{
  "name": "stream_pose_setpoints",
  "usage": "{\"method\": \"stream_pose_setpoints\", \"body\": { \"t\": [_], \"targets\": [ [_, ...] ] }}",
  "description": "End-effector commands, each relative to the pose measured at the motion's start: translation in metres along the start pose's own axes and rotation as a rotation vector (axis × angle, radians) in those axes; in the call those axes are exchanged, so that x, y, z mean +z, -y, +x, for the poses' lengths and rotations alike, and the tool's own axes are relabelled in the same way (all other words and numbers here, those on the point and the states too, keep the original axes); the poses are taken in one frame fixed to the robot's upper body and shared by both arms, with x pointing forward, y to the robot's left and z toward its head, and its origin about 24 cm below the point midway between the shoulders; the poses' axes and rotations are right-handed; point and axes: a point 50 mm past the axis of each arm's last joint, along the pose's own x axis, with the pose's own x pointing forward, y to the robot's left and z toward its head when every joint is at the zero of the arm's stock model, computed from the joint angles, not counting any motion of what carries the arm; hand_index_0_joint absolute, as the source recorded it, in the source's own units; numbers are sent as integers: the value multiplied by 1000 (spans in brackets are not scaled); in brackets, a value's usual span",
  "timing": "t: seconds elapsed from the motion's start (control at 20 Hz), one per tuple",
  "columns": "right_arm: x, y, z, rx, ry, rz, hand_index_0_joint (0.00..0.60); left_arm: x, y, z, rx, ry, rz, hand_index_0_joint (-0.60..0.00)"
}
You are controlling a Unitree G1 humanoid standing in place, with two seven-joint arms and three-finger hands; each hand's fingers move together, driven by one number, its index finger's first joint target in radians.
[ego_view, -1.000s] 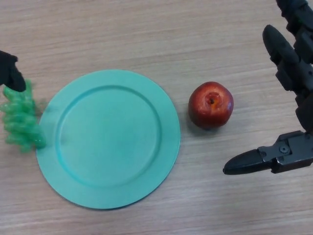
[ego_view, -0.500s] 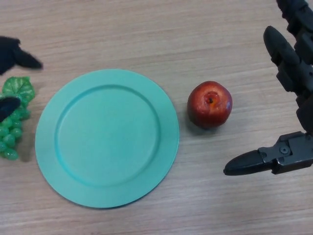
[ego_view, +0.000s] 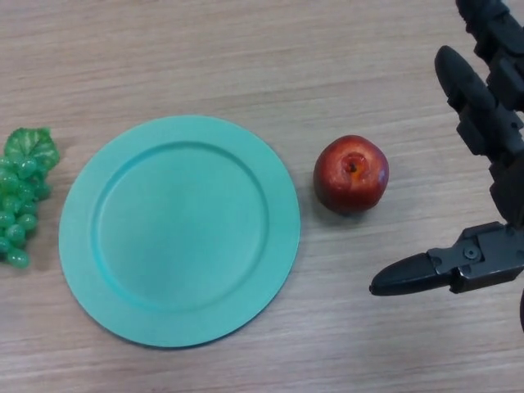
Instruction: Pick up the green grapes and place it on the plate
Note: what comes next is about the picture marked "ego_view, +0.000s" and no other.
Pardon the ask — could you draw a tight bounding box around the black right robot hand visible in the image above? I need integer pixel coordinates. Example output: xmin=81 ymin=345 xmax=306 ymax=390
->
xmin=368 ymin=0 xmax=524 ymax=297

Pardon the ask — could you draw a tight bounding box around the green grape bunch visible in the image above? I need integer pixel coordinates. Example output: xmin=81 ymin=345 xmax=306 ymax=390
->
xmin=0 ymin=126 xmax=61 ymax=272

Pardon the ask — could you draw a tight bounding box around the round teal plate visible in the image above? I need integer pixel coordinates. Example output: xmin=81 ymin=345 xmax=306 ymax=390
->
xmin=58 ymin=115 xmax=302 ymax=350

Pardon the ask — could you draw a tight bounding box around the red apple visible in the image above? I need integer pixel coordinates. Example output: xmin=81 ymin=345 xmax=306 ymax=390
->
xmin=313 ymin=134 xmax=391 ymax=215

